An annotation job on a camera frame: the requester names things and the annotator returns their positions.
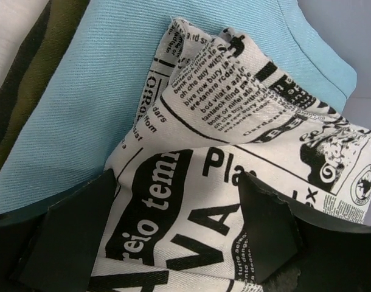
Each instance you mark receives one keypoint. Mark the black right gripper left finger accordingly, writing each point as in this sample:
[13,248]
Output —
[51,245]

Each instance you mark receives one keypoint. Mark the light blue folded trousers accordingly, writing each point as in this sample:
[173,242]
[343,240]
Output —
[91,100]

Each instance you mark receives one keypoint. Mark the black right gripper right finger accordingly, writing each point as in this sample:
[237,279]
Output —
[297,248]

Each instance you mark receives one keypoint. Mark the newspaper print trousers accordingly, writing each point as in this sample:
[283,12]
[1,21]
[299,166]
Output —
[214,108]

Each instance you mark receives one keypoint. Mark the olive camouflage folded trousers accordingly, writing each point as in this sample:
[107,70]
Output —
[34,65]

